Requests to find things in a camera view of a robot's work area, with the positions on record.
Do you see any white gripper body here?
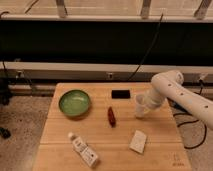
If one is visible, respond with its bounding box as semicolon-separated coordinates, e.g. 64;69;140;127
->
143;88;165;110

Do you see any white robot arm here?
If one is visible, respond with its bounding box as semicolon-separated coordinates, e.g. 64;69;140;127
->
142;70;213;130

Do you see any green ceramic bowl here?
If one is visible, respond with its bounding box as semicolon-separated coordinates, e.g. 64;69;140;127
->
58;89;91;117

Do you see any black rectangular block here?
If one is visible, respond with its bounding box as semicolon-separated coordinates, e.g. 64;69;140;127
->
111;90;130;99

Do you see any dark red small object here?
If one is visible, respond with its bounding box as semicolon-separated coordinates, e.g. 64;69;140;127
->
108;107;116;127

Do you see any white rectangular sponge block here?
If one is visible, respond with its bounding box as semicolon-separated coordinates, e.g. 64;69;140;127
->
129;130;147;154

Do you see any white tube with label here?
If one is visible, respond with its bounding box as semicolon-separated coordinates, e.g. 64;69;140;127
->
68;132;99;168

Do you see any black object at left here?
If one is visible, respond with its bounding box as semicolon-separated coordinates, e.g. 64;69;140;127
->
0;79;11;139

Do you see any black cable on wall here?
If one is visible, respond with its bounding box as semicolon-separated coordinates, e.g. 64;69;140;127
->
127;13;164;82

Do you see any black cable on floor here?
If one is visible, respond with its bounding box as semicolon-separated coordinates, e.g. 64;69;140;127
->
173;104;208;150

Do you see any grey wall rail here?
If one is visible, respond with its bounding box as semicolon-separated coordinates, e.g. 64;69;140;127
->
0;60;213;83

